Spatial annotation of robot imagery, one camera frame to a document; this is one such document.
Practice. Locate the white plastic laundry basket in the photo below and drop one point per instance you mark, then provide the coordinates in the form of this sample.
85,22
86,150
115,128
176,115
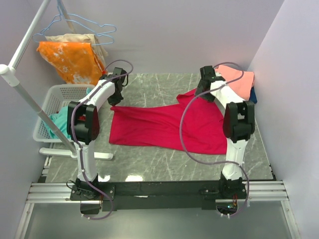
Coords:
42,132

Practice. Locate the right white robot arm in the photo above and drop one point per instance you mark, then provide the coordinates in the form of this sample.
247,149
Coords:
239,118

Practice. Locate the orange tie-dye cloth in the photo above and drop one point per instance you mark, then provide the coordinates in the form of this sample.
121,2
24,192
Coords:
75,62

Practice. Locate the beige cloth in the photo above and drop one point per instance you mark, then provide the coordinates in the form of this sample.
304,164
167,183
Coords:
98,49

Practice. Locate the folded salmon t-shirt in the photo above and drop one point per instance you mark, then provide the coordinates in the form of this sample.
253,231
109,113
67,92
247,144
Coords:
241,87

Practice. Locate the aluminium frame rail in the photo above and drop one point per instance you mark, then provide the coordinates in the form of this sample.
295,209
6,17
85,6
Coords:
55,193

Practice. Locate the teal t-shirt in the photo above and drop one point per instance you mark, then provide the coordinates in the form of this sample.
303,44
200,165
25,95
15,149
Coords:
58,99

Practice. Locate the magenta t-shirt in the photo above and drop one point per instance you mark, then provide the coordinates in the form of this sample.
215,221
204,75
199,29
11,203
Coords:
195,123

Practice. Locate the folded navy t-shirt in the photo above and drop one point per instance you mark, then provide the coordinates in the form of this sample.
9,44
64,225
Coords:
253,96

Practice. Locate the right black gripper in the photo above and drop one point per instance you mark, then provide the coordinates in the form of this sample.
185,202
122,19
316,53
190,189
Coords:
209,97

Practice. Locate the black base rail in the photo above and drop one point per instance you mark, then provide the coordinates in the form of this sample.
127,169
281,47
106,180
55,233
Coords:
159,195

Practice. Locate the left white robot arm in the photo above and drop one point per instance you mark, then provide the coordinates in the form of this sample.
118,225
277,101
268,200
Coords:
83,121

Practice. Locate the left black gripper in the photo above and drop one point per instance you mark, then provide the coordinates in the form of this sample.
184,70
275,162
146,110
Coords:
112,101

